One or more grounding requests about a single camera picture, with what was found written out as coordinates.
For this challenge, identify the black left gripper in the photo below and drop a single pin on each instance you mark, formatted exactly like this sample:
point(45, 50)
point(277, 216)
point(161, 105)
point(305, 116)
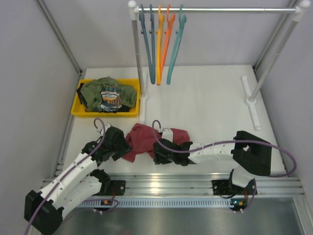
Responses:
point(120, 149)

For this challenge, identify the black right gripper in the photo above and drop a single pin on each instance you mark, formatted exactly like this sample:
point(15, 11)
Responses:
point(159, 158)

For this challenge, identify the red tank top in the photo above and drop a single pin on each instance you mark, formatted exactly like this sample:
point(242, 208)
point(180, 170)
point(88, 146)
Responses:
point(141, 140)

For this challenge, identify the light teal hanger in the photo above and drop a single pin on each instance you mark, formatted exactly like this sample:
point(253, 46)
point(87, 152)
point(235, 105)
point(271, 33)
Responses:
point(182, 22)

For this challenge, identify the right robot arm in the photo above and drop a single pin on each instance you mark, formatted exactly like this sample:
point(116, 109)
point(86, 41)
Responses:
point(251, 153)

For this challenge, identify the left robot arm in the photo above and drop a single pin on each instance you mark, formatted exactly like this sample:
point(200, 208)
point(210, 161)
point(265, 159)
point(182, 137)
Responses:
point(47, 208)

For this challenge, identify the dark teal hanger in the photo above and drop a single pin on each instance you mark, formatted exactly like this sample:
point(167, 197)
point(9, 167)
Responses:
point(145, 33)
point(152, 66)

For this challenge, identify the yellow hanger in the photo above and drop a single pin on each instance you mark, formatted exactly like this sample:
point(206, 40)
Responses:
point(161, 20)

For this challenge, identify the orange hanger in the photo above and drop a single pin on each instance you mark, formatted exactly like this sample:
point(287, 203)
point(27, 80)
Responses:
point(167, 31)

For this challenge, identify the yellow plastic bin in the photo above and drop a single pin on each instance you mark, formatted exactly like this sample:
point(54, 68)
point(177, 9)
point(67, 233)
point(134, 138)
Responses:
point(107, 97)

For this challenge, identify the green graphic t-shirt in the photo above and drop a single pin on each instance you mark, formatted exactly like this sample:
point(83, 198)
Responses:
point(107, 94)

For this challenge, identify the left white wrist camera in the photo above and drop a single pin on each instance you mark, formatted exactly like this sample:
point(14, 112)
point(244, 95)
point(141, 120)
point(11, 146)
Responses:
point(102, 128)

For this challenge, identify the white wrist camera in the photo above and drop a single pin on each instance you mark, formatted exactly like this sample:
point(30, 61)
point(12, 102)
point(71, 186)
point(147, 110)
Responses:
point(102, 128)
point(167, 134)

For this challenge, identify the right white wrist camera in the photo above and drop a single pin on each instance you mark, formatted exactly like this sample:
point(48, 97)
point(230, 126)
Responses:
point(167, 134)

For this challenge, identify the aluminium rail frame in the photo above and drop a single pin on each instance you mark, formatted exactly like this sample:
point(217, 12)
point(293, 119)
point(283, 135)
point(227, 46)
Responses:
point(200, 185)

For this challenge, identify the perforated cable duct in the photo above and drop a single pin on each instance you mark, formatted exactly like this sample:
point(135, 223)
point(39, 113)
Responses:
point(215, 202)

